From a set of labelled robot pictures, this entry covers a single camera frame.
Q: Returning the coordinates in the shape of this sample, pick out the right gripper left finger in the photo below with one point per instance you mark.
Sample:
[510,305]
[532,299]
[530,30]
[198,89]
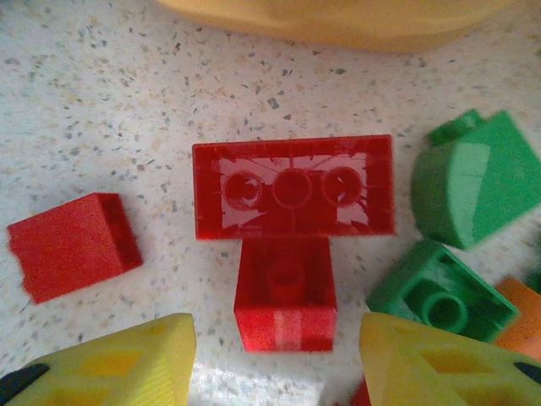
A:
[105,368]

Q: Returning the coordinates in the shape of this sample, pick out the green curved lego brick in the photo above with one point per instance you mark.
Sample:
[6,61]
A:
[469,186]

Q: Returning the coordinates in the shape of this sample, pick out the small red lego brick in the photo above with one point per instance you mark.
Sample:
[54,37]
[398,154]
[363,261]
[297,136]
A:
[285,308]
[361,395]
[63,249]

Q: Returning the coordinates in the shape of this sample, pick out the orange plastic container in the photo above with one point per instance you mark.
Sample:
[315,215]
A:
[338,21]

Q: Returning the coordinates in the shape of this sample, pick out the long red lego brick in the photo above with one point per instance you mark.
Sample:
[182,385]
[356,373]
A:
[291,190]

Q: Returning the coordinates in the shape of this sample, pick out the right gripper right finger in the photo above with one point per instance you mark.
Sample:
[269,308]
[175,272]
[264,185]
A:
[444,372]

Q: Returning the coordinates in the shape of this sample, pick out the orange lego brick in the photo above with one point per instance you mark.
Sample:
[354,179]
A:
[524,321]

